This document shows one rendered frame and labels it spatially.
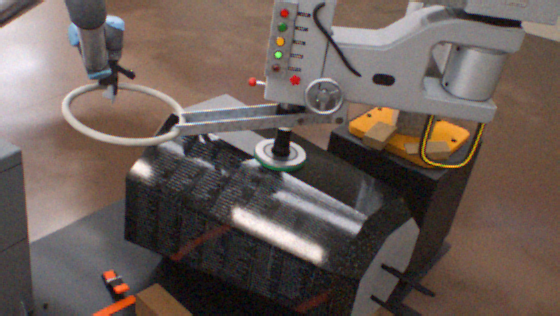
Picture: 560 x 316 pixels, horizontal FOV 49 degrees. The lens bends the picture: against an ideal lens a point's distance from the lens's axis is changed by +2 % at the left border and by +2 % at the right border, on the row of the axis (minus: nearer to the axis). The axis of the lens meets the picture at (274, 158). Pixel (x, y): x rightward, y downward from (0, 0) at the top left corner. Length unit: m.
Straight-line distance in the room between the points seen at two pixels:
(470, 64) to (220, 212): 1.11
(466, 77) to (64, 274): 2.06
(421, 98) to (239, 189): 0.81
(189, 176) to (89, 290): 0.82
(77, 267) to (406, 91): 1.84
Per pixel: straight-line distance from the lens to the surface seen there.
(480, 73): 2.33
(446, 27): 2.24
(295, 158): 2.49
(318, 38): 2.20
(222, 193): 2.51
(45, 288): 3.14
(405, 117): 3.09
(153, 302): 2.86
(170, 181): 2.64
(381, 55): 2.24
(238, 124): 2.41
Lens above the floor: 2.16
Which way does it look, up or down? 31 degrees down
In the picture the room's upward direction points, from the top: 9 degrees clockwise
